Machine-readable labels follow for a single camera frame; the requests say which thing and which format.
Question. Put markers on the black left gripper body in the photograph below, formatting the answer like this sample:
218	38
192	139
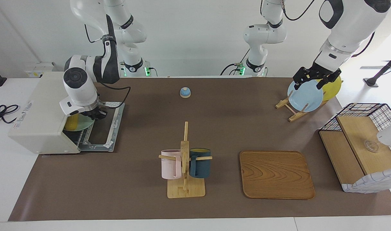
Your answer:
320	72

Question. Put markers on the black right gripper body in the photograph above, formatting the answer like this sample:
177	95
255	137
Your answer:
90	114

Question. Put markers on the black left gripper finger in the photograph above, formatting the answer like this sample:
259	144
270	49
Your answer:
322	84
298	80

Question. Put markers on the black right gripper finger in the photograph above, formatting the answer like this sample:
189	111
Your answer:
102	112
98	117

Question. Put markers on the pale green plate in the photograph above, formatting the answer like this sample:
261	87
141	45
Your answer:
85	123

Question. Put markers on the yellow corn cob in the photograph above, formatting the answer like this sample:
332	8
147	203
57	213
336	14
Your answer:
71	123

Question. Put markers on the cream toaster oven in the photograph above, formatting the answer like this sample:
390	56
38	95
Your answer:
38	112

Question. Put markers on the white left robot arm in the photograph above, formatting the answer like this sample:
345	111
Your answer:
352	25

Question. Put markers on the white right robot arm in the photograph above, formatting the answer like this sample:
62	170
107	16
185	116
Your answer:
80	86

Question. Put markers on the yellow plate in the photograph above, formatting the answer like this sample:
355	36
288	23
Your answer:
333	88

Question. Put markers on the light blue plate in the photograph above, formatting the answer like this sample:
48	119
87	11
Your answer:
306	98

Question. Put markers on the wooden plate rack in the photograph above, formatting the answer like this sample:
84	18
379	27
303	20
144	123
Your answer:
294	115

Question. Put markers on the black stand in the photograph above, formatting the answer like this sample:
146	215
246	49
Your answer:
383	71

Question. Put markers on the white power box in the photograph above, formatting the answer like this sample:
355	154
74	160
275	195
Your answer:
38	69

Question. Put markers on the brown table mat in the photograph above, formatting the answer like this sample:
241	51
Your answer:
134	179

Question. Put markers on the small clear glass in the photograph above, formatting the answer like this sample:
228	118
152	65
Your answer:
371	146

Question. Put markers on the pink mug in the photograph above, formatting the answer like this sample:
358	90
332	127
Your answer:
170	165

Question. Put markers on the wooden serving tray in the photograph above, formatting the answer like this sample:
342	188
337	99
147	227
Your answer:
275	175

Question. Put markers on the dark teal mug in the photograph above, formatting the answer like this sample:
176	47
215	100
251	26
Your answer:
200	166

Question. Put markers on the wooden mug tree stand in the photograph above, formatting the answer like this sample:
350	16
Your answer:
185	191

